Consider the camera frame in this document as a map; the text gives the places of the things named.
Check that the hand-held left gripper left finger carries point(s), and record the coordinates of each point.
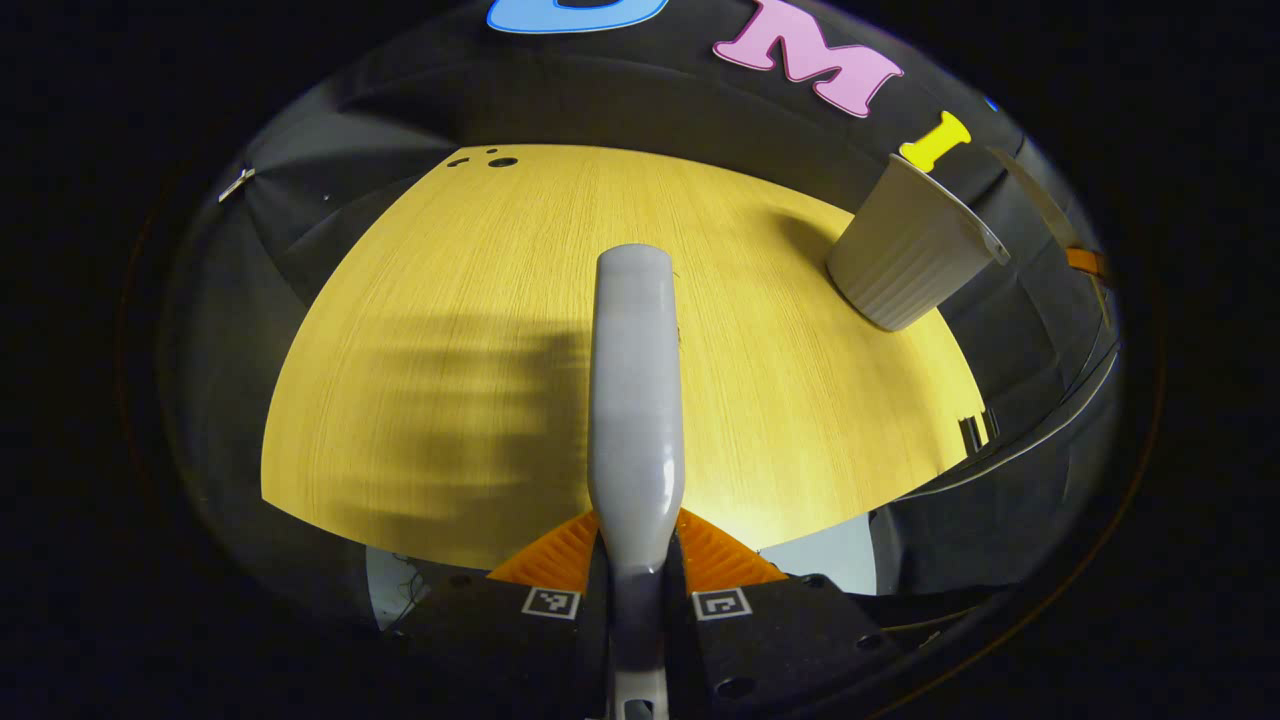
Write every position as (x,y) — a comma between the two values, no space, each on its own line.
(500,640)

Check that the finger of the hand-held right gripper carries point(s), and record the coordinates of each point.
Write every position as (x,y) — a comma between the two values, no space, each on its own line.
(1087,263)

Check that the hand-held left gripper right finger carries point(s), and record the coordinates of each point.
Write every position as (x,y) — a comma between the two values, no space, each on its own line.
(780,640)

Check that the white ribbed garbage bin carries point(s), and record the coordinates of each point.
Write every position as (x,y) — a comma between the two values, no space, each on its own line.
(910,250)

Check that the wooden desktop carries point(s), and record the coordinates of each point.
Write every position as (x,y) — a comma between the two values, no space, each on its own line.
(450,260)

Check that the small black desk bracket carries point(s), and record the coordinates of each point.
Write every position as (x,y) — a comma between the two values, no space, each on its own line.
(975,430)

